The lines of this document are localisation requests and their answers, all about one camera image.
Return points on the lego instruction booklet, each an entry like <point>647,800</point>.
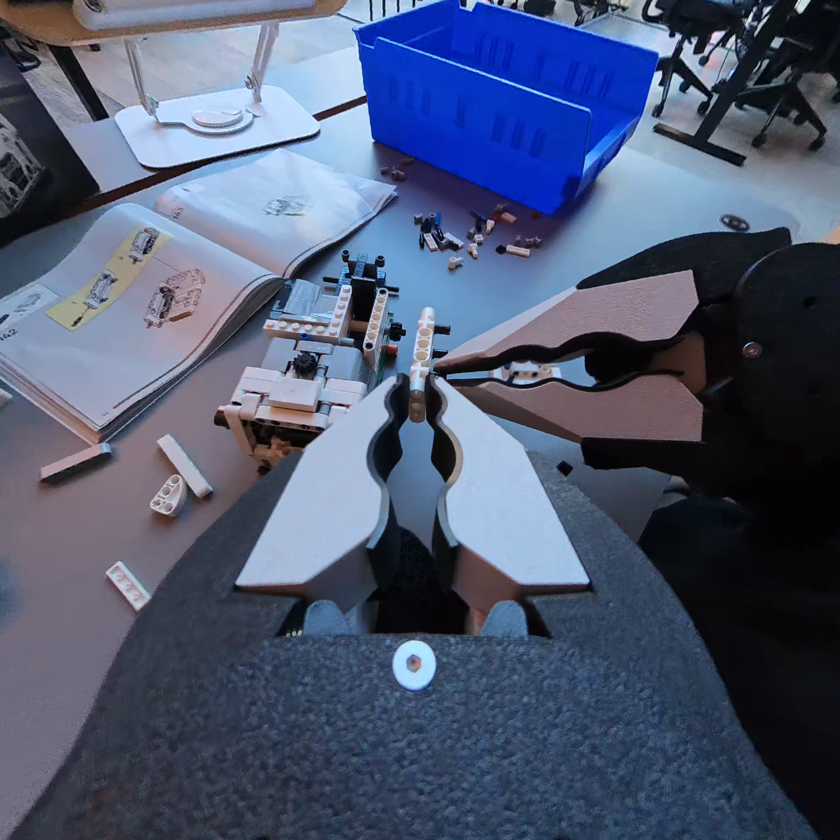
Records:
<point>164,295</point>

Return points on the white green lego truck model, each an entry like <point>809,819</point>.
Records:
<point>302,394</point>

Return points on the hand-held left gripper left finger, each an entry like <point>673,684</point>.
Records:
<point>315,512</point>

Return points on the white lego beam assembly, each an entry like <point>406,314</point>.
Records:
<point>423,354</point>

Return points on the person's black jacket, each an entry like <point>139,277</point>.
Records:
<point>754,623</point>

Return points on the pile of small lego pieces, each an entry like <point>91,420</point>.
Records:
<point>446,239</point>

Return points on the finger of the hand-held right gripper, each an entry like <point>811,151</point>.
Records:
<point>590,410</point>
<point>610,308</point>

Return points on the white curved lego beam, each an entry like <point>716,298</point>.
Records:
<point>167,497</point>

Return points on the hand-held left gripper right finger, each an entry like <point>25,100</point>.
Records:
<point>512,518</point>

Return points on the lego set box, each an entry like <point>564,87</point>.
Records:
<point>33,164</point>

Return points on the black office chair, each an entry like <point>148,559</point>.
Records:
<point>787,98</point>
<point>689,39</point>

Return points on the blue plastic bin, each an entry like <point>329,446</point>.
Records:
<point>472,111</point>

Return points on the black desk leg frame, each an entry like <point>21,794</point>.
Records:
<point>702,141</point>

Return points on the white flat lego plate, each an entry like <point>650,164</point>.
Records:
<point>129,586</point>

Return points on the white metal stand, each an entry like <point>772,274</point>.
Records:
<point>275,131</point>

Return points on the white lego panel subassembly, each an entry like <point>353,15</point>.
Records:
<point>525,374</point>

